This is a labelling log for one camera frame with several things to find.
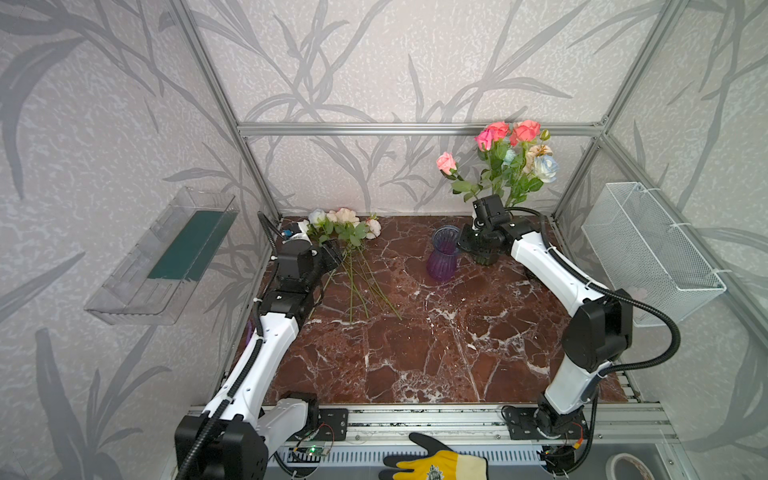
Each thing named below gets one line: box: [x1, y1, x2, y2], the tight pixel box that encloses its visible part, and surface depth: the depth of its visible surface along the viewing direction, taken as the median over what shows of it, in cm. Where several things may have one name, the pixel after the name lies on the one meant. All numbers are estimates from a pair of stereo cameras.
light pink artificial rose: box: [436, 151, 483, 202], surface depth 84 cm
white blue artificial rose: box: [511, 155, 559, 207], surface depth 80 cm
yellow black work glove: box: [378, 432, 489, 480], surface depth 68 cm
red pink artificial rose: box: [510, 120, 541, 205], surface depth 82 cm
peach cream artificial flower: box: [524, 144, 553, 174], surface depth 88 cm
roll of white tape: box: [605, 452, 656, 480], surface depth 68 cm
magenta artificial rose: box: [475, 130, 496, 195], surface depth 81 cm
